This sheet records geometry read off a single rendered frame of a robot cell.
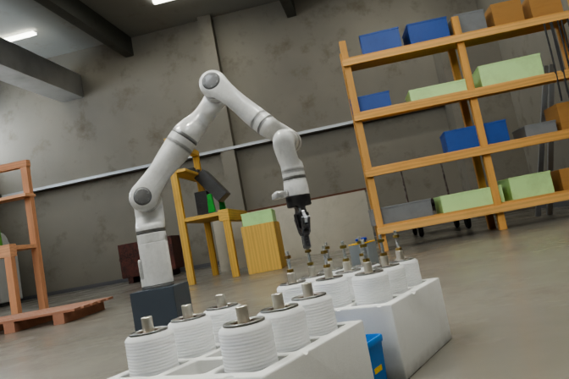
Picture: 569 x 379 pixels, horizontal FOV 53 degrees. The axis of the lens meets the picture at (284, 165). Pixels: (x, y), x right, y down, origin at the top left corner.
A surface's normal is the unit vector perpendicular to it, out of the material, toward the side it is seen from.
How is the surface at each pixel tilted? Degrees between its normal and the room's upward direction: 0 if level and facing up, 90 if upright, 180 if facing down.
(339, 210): 90
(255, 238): 90
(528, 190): 90
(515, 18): 90
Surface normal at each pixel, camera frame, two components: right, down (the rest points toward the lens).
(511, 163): -0.16, -0.09
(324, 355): 0.84, -0.22
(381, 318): -0.52, 0.00
